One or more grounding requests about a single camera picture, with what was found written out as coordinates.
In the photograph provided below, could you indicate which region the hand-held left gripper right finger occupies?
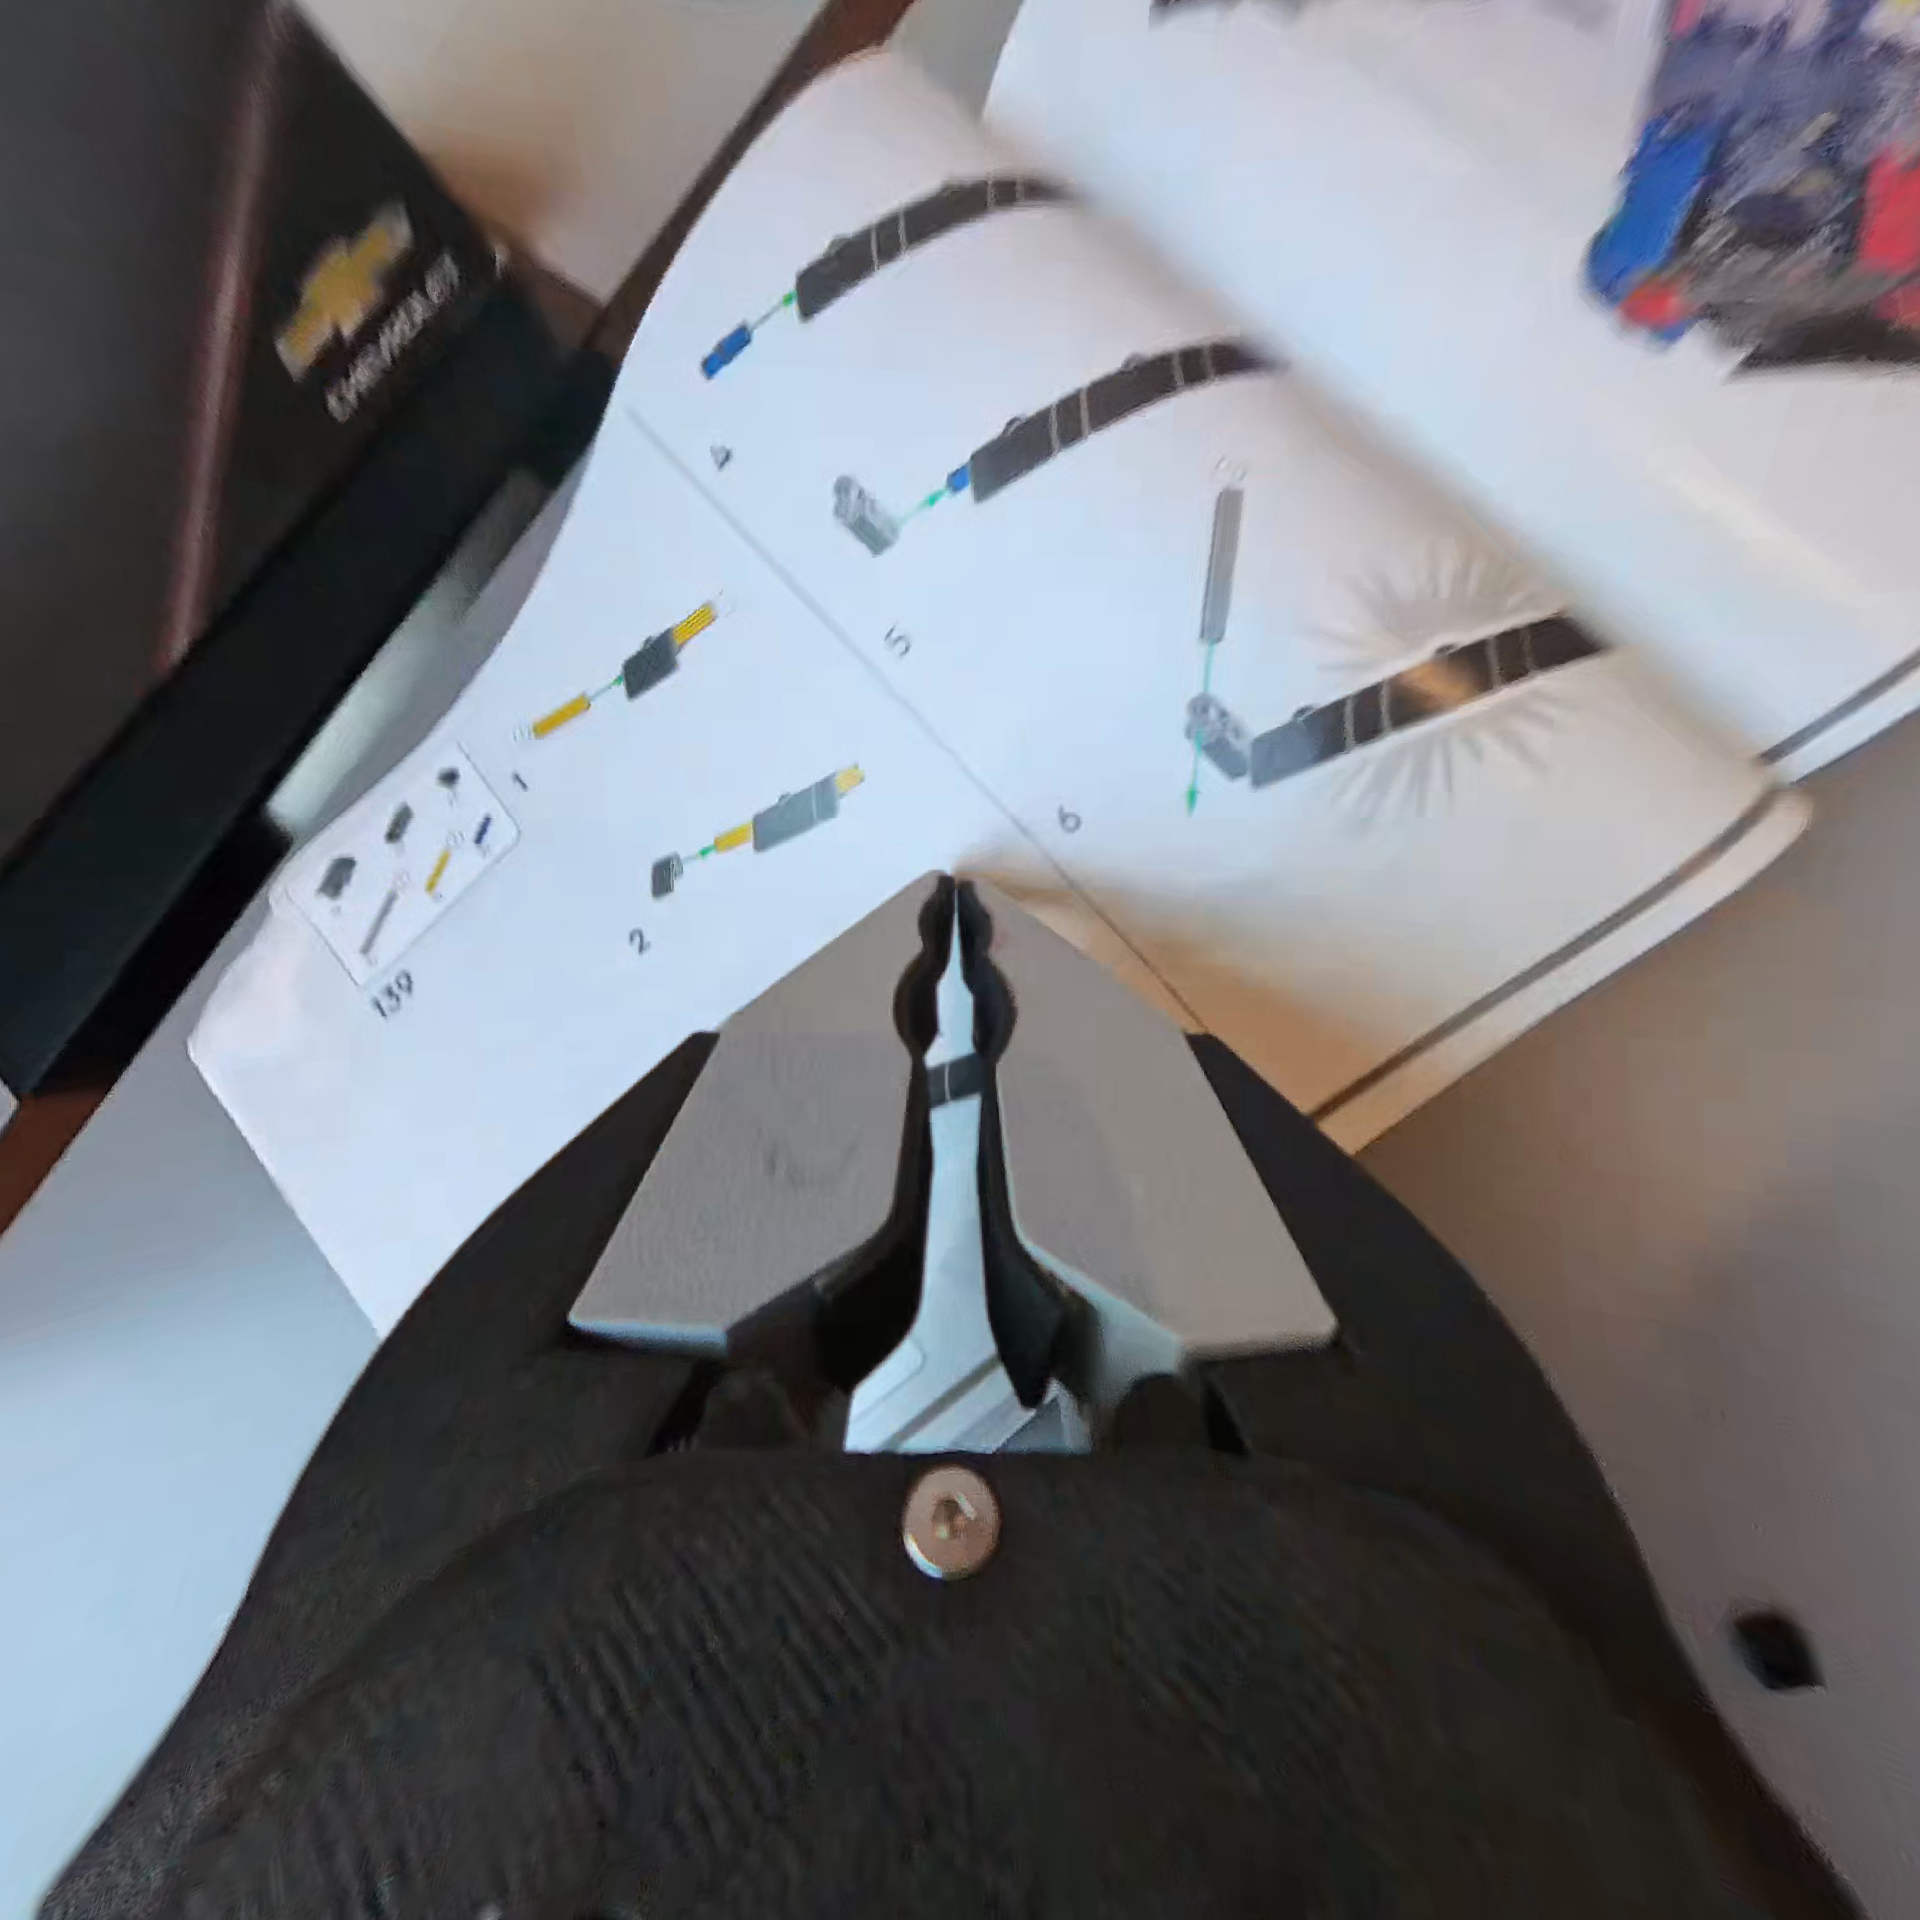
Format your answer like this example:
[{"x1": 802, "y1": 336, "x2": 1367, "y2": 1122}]
[{"x1": 955, "y1": 880, "x2": 1340, "y2": 1412}]

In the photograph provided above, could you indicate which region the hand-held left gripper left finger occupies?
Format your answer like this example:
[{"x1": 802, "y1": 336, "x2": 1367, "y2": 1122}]
[{"x1": 568, "y1": 873, "x2": 954, "y2": 1404}]

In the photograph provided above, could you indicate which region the open instruction booklet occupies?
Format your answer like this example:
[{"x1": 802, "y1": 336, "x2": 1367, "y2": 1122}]
[{"x1": 186, "y1": 0, "x2": 1920, "y2": 1336}]

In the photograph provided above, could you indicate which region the black toy car set box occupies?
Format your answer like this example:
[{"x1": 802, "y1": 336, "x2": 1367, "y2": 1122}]
[{"x1": 0, "y1": 0, "x2": 615, "y2": 1104}]

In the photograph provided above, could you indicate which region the small black square brick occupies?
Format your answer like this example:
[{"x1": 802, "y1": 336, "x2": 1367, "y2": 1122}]
[{"x1": 1729, "y1": 1609, "x2": 1830, "y2": 1696}]

